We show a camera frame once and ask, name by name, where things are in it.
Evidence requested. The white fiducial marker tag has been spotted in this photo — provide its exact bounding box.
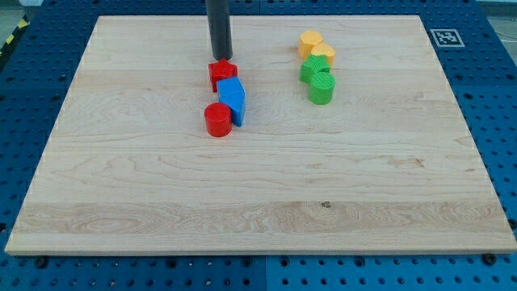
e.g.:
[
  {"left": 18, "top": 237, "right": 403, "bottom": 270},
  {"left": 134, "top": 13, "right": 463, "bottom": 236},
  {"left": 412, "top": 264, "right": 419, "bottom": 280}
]
[{"left": 431, "top": 28, "right": 464, "bottom": 48}]

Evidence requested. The light wooden board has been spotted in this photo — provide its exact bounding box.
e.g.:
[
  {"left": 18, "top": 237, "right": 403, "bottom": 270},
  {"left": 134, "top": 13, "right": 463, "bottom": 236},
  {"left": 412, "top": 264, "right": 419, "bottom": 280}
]
[{"left": 6, "top": 15, "right": 516, "bottom": 255}]

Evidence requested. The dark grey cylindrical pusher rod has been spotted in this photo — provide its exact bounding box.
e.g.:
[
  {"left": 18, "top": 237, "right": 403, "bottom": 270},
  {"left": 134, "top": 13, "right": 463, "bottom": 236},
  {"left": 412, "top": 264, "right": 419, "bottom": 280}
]
[{"left": 205, "top": 0, "right": 233, "bottom": 60}]

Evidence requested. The green star block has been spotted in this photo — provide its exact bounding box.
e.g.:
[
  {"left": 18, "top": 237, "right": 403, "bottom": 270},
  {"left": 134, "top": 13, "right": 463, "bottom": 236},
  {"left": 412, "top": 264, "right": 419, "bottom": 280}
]
[{"left": 299, "top": 54, "right": 331, "bottom": 83}]

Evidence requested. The red cylinder block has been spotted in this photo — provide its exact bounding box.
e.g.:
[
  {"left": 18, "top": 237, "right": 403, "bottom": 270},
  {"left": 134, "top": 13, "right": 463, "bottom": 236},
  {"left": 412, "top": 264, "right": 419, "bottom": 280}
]
[{"left": 204, "top": 103, "right": 232, "bottom": 137}]

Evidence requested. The green cylinder block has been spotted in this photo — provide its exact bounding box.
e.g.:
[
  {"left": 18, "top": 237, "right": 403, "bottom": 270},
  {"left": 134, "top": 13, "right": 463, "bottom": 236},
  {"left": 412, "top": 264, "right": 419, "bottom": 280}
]
[{"left": 309, "top": 72, "right": 336, "bottom": 105}]

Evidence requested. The blue triangle block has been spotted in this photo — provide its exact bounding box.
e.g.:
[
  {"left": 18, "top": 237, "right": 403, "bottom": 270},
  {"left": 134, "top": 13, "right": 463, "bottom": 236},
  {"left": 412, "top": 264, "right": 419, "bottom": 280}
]
[{"left": 219, "top": 93, "right": 246, "bottom": 127}]

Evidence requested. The yellow heart block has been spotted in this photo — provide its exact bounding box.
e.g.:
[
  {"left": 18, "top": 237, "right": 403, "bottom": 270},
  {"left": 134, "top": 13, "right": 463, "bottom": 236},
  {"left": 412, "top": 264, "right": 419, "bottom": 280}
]
[{"left": 310, "top": 43, "right": 336, "bottom": 67}]

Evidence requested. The red star block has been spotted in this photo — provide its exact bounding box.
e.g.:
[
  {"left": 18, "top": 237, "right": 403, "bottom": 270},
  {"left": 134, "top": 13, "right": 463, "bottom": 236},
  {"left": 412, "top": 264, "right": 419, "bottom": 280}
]
[{"left": 208, "top": 58, "right": 238, "bottom": 93}]

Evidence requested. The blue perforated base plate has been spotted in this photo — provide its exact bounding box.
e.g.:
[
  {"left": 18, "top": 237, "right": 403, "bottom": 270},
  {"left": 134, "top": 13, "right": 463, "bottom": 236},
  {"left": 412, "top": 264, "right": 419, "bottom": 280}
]
[{"left": 1, "top": 1, "right": 516, "bottom": 290}]

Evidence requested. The yellow hexagon block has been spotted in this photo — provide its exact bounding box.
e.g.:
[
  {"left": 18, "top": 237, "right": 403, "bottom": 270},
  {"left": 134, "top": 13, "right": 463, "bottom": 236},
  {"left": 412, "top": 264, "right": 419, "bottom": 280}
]
[{"left": 297, "top": 30, "right": 323, "bottom": 60}]

